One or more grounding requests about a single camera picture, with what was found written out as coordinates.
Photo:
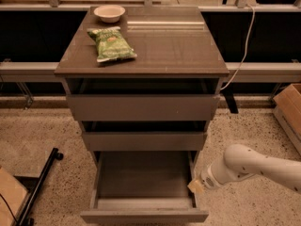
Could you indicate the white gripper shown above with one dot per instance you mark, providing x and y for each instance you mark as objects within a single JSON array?
[{"x": 208, "y": 177}]

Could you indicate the grey bottom drawer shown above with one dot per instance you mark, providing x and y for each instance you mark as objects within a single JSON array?
[{"x": 144, "y": 187}]

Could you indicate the grey drawer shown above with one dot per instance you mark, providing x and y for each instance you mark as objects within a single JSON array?
[
  {"x": 144, "y": 135},
  {"x": 141, "y": 99},
  {"x": 144, "y": 187}
]

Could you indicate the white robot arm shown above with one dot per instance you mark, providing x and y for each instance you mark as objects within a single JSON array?
[{"x": 239, "y": 162}]

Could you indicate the grey middle drawer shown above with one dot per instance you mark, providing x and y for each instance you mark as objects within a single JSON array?
[{"x": 144, "y": 135}]

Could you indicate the grey drawer cabinet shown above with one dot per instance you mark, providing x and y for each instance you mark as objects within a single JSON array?
[{"x": 169, "y": 43}]

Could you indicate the grey top drawer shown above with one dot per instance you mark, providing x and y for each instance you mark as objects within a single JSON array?
[{"x": 141, "y": 99}]

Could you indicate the cardboard box right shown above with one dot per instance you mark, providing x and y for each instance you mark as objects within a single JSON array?
[{"x": 288, "y": 113}]

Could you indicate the green chip bag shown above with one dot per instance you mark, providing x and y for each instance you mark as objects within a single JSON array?
[{"x": 110, "y": 44}]

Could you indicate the white bowl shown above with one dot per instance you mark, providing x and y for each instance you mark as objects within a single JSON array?
[{"x": 109, "y": 13}]

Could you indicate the metal railing beam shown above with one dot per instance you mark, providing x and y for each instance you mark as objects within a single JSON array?
[{"x": 248, "y": 72}]

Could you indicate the black cart frame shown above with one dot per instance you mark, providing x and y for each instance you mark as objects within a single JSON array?
[{"x": 33, "y": 186}]

